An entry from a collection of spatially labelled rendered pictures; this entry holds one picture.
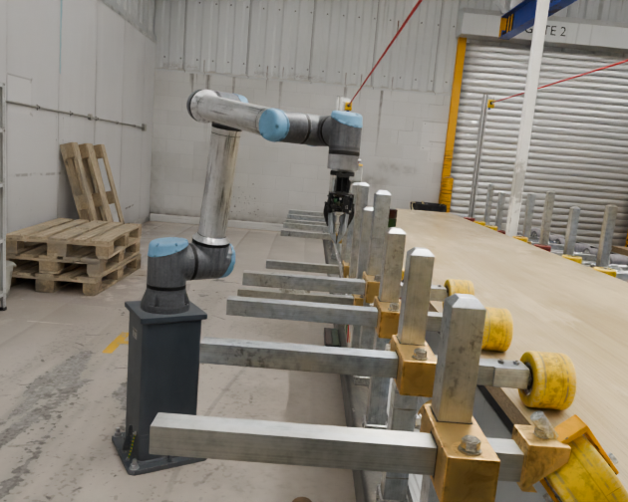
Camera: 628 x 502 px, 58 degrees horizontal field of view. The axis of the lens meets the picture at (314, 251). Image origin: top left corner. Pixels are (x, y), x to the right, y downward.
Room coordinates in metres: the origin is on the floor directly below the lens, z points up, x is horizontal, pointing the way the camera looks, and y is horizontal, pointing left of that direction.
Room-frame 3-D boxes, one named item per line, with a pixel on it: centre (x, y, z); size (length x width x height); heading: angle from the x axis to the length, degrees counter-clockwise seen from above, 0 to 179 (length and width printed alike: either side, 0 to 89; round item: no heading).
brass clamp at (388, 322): (1.05, -0.15, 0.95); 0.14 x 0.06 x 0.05; 1
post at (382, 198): (1.32, -0.15, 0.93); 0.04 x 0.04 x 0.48; 1
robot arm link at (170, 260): (2.18, 0.56, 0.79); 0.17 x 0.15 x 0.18; 128
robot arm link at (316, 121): (1.75, 0.02, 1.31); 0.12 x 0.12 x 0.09; 38
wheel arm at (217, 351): (0.78, -0.10, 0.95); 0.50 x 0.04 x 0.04; 91
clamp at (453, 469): (0.55, -0.16, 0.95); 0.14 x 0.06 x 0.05; 1
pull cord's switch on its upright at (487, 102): (4.40, -1.21, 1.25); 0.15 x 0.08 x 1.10; 1
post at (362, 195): (1.82, -0.14, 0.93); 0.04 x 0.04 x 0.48; 1
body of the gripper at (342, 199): (1.66, -0.06, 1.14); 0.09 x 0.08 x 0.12; 1
